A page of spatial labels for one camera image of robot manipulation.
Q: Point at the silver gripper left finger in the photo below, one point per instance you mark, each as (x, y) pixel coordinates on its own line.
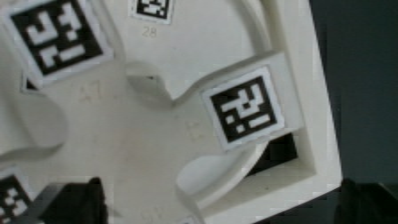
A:
(69, 204)

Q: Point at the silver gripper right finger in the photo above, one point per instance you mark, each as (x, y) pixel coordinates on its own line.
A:
(361, 203)

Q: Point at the white cross-shaped table base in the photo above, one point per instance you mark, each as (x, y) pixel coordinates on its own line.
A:
(64, 99)

